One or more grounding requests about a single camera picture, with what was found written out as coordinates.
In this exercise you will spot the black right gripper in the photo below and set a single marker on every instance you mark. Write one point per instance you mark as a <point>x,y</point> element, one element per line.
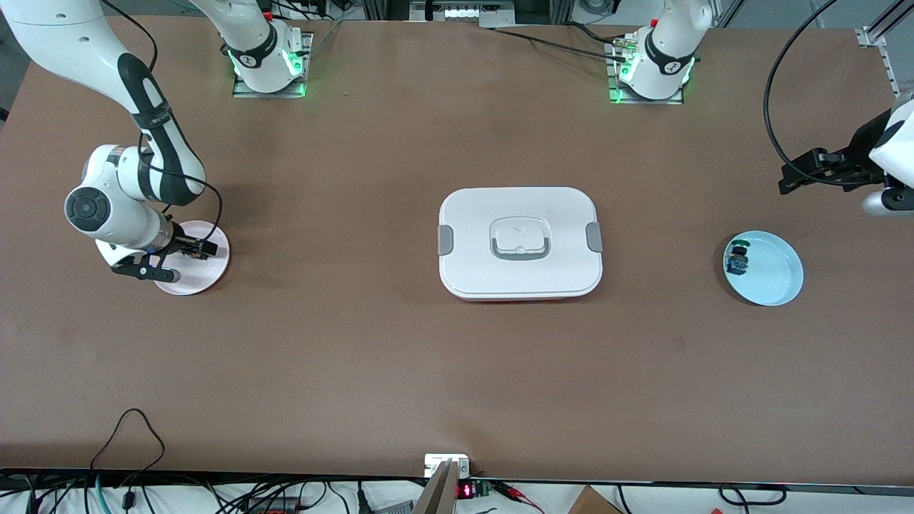
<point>180,243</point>

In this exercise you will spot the orange and black switch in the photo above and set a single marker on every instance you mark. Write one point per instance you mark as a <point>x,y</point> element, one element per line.
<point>191,250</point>

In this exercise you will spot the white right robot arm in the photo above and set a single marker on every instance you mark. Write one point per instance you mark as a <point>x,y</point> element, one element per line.
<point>71,36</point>

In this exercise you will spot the white lidded box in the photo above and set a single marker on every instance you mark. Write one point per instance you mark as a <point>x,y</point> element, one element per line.
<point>471,271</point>

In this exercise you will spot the brown cardboard box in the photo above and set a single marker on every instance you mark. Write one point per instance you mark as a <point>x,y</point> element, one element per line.
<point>593,503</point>

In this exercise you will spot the pink round plate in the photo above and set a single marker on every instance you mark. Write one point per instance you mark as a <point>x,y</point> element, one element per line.
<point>203,275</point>

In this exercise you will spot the grey slanted beam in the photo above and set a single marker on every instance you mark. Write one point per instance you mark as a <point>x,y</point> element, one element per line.
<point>439,492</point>

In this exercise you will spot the red digit display module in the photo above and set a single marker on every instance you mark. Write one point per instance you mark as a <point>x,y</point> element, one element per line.
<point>465,491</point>

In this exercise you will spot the white power strip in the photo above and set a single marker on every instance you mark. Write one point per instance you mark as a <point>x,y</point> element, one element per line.
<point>464,11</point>

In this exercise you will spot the red clip leads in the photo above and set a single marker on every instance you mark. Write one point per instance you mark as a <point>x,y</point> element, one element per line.
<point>521,496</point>

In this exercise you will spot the light blue round plate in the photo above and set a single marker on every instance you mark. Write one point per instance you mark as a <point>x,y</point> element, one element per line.
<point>775,275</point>

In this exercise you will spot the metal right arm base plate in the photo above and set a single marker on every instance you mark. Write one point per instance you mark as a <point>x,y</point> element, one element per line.
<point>246,91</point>

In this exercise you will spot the white metal bracket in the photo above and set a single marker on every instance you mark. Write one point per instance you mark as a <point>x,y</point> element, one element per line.
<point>437,460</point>

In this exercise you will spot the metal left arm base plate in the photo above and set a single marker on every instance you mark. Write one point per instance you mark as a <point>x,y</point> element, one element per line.
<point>618,98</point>

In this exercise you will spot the aluminium profile rail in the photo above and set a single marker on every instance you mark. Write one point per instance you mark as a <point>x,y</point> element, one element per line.
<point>885,64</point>

